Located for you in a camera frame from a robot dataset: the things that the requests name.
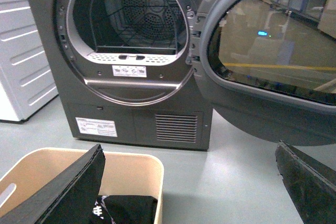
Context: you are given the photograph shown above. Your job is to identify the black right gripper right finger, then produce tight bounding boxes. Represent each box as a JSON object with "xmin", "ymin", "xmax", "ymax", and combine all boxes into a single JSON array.
[{"xmin": 275, "ymin": 141, "xmax": 335, "ymax": 223}]

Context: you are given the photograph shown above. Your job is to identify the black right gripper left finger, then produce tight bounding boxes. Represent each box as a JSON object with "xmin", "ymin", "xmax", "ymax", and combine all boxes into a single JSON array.
[{"xmin": 1, "ymin": 144, "xmax": 106, "ymax": 223}]

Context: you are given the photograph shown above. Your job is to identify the cream plastic laundry hamper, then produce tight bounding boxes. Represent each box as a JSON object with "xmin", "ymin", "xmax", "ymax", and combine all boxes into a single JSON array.
[{"xmin": 1, "ymin": 147, "xmax": 164, "ymax": 223}]

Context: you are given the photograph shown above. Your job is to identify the black printed t-shirt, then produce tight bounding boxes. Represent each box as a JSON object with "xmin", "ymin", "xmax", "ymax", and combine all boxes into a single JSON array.
[{"xmin": 88, "ymin": 195, "xmax": 158, "ymax": 223}]

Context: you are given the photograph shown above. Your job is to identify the white appliance side panel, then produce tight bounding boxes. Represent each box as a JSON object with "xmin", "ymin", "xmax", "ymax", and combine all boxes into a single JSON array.
[{"xmin": 1, "ymin": 0, "xmax": 58, "ymax": 123}]

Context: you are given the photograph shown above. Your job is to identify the grey round dryer door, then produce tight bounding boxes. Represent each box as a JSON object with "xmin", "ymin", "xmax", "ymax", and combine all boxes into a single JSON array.
[{"xmin": 190, "ymin": 0, "xmax": 335, "ymax": 146}]

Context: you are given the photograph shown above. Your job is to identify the dark grey tumble dryer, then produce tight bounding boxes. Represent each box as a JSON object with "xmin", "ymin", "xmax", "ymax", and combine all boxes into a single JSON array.
[{"xmin": 28, "ymin": 0, "xmax": 213, "ymax": 151}]

